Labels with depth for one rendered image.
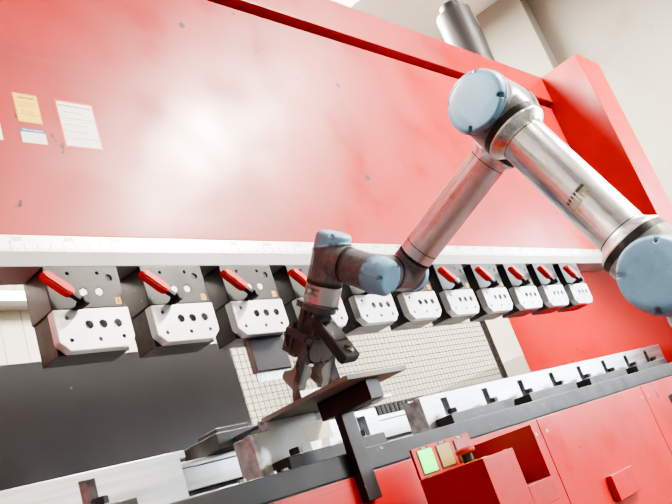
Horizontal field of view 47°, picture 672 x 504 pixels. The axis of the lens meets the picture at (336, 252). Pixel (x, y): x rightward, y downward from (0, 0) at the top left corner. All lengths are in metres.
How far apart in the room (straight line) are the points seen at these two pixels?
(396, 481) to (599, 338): 2.11
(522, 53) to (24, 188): 4.08
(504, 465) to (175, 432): 0.96
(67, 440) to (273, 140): 0.90
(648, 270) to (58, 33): 1.28
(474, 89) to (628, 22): 3.88
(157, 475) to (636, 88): 4.16
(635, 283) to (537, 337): 2.55
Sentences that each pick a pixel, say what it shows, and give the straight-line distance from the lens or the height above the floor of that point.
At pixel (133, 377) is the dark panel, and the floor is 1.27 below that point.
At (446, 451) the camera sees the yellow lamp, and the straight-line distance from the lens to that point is 1.64.
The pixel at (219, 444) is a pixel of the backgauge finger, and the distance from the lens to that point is 1.78.
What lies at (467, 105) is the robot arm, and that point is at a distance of 1.36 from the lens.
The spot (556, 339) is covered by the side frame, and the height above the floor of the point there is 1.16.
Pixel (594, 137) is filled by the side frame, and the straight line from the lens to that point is 3.65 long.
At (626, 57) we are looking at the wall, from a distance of 5.14.
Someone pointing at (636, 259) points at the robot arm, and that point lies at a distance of 1.21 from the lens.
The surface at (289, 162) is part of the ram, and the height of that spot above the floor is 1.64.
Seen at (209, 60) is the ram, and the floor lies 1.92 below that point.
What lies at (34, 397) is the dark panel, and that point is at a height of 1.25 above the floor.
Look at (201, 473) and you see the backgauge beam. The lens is 1.80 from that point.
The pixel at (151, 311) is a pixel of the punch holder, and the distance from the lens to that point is 1.53.
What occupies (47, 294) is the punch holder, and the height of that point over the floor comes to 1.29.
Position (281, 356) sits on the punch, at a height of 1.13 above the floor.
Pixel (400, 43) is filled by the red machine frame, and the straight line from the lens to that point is 2.84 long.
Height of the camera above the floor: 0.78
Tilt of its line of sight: 18 degrees up
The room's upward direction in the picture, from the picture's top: 20 degrees counter-clockwise
